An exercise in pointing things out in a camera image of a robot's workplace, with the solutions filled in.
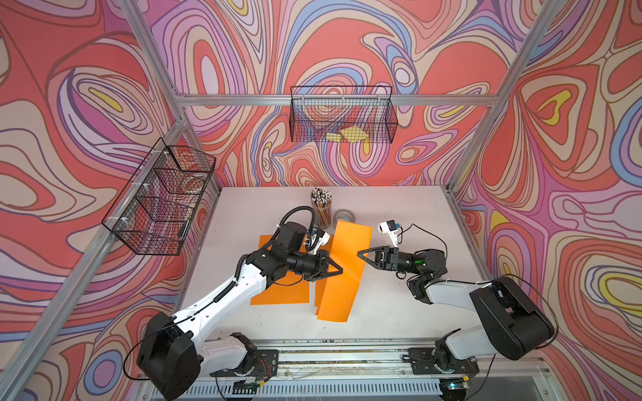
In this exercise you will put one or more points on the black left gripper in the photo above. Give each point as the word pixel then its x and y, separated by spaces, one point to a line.
pixel 321 261

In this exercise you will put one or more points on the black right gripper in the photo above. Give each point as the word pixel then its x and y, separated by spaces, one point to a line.
pixel 388 258

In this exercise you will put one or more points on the orange paper sheet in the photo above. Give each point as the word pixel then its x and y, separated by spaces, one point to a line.
pixel 292 289
pixel 340 291
pixel 320 285

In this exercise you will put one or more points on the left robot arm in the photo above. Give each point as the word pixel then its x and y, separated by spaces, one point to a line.
pixel 175 350

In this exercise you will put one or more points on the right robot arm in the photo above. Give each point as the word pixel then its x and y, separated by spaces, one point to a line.
pixel 511 324

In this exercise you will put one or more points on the clear tape roll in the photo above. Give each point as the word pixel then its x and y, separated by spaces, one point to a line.
pixel 344 215

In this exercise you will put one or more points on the clear cup of pencils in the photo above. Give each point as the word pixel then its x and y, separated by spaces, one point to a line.
pixel 321 199

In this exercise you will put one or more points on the yellow sticky notes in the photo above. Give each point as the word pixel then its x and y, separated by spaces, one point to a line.
pixel 351 134

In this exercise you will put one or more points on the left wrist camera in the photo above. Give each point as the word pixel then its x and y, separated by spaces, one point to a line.
pixel 316 239

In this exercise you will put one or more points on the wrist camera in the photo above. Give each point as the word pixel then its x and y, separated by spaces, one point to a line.
pixel 392 230
pixel 316 239

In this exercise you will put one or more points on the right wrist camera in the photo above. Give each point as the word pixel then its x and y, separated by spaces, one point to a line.
pixel 392 230

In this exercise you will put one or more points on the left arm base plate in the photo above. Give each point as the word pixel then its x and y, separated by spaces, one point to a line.
pixel 261 364

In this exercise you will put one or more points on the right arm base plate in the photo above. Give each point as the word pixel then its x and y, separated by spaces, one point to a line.
pixel 432 361

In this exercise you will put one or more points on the black wire basket back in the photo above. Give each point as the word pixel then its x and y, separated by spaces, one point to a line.
pixel 316 110

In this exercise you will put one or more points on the black wire basket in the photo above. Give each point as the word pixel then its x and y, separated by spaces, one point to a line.
pixel 316 110
pixel 154 213

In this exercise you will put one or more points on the black wire basket left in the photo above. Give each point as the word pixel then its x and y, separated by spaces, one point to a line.
pixel 154 213

